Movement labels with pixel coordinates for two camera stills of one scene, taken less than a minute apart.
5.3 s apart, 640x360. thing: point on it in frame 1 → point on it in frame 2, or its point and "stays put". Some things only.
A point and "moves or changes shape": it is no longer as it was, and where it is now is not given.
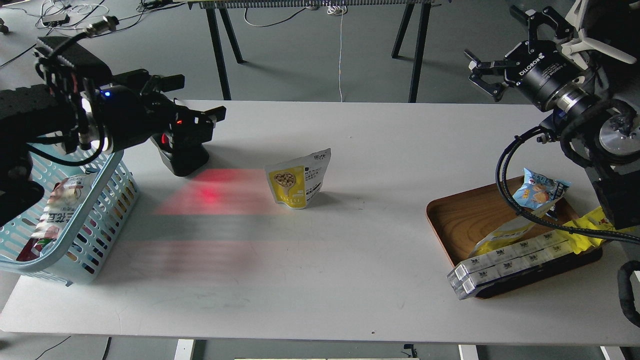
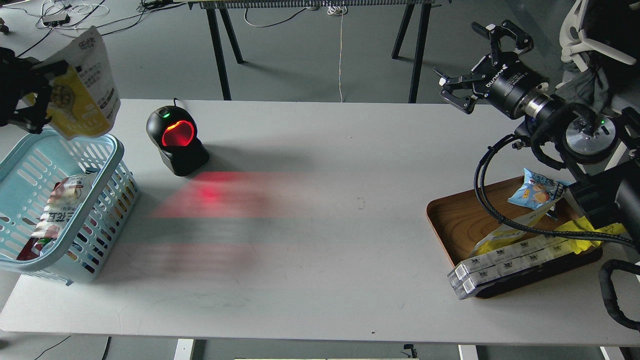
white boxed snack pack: x=465 y=278 stays put
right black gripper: x=540 y=68 → x=509 y=83
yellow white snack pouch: x=297 y=183 moves or changes shape
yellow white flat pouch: x=502 y=235 stays put
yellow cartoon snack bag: x=596 y=220 stays put
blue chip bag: x=537 y=191 stays put
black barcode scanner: x=182 y=158 stays put
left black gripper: x=129 y=116 → x=15 y=73
